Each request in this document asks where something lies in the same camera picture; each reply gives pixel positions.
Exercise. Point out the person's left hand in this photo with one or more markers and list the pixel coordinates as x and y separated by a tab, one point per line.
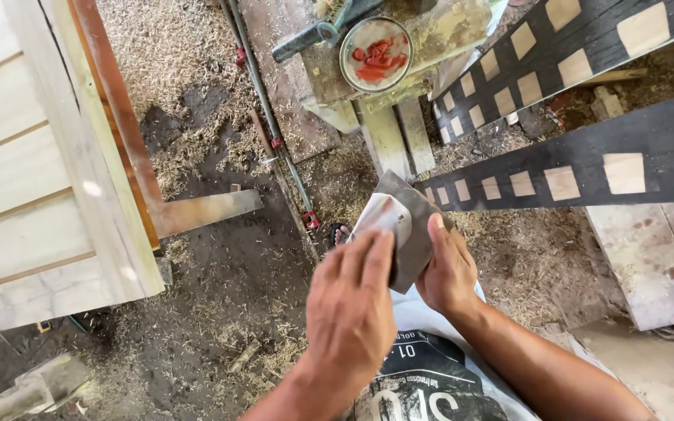
348	316

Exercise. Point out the person's right hand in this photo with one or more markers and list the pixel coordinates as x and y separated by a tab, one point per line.
448	280

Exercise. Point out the person's left fingers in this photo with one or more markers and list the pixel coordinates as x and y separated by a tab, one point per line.
366	257

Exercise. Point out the person's foot in sandal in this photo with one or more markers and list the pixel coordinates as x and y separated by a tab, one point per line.
341	234

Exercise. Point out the thin wooden strip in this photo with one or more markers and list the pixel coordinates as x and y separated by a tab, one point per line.
278	175

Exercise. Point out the rough wooden workbench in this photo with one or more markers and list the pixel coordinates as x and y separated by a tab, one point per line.
395	128

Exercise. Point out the person's white black printed shirt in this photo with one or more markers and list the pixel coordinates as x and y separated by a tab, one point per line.
430	380

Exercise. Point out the small wooden stick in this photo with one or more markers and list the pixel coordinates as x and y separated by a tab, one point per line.
244	356

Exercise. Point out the short pale wooden plank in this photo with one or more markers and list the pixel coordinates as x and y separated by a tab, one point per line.
208	211

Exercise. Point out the weathered flat wooden plank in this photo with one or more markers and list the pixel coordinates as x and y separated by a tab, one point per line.
290	111

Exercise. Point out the round tin with red putty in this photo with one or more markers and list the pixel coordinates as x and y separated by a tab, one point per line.
375	54

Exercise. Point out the long metal bar clamp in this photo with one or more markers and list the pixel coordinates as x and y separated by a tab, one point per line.
242	35
255	82

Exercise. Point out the narrow black plank, pale squares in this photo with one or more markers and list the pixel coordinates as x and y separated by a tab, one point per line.
583	169

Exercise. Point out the small wooden block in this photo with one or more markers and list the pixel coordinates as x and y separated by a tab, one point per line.
606	104

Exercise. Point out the reddish brown wooden plank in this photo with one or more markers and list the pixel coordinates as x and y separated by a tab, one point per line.
120	111

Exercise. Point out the stained pale wooden board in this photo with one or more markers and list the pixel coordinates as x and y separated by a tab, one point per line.
653	263

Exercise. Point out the wide black plank, pale squares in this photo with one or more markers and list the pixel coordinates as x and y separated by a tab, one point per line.
594	41

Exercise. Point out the pale flat board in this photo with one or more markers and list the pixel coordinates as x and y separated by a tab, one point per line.
659	374

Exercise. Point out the pale wooden panel door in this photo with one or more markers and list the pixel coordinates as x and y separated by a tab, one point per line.
27	175

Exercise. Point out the grey wooden scrap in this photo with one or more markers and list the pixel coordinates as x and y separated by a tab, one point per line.
33	389

